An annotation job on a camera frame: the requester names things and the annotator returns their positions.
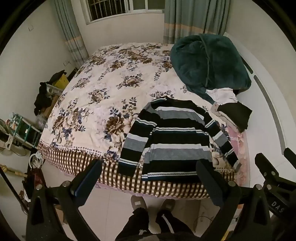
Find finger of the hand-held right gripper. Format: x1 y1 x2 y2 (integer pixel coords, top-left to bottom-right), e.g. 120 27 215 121
254 153 281 186
284 148 296 164

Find black cloth on box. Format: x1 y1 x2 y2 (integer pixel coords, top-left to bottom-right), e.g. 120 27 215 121
48 70 67 82

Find pink folded clothes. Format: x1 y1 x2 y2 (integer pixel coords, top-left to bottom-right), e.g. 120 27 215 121
211 104 232 127

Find green shelf rack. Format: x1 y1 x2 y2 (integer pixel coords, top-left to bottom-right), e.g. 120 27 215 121
9 112 43 149

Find straw broom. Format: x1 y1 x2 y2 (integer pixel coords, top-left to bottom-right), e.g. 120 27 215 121
0 164 27 178

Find white headboard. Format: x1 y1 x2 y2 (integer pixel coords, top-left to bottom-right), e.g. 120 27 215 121
223 32 287 153

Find clear plastic bag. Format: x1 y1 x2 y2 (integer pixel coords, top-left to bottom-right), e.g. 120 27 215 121
35 115 48 129

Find narrow grey-green curtain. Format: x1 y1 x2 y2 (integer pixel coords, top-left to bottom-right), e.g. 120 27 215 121
54 0 89 67

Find dark green plush blanket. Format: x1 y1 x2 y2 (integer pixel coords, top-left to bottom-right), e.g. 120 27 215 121
170 33 252 105

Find striped knit sweater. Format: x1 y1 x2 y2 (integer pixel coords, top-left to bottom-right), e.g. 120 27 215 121
117 96 242 182

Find pink floral bed sheet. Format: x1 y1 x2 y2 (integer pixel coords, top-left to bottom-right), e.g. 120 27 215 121
228 126 251 186

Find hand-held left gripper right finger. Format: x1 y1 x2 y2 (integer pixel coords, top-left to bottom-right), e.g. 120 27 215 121
196 159 271 241

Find cardboard box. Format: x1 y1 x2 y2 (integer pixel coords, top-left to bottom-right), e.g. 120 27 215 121
43 105 55 118

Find black folded garment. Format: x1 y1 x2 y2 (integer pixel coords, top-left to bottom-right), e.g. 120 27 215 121
217 101 253 133

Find barred window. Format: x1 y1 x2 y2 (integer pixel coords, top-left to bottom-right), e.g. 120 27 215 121
85 0 166 25

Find black clothes pile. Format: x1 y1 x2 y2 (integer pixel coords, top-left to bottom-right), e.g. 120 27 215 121
34 82 55 115

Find wide grey-green curtain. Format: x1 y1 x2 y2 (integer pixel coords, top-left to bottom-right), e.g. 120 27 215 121
163 0 228 44

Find grey shoe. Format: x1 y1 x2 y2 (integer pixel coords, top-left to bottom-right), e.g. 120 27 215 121
159 199 176 212
131 195 148 212

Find person's left leg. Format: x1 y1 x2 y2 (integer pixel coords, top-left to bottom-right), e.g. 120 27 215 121
115 207 151 241

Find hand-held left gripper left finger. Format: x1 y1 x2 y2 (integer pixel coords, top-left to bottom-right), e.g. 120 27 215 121
25 158 103 241

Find floral bedspread bed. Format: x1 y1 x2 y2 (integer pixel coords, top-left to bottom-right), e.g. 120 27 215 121
37 42 251 200

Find yellow box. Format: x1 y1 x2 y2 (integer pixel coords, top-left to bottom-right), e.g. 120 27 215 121
52 73 70 92

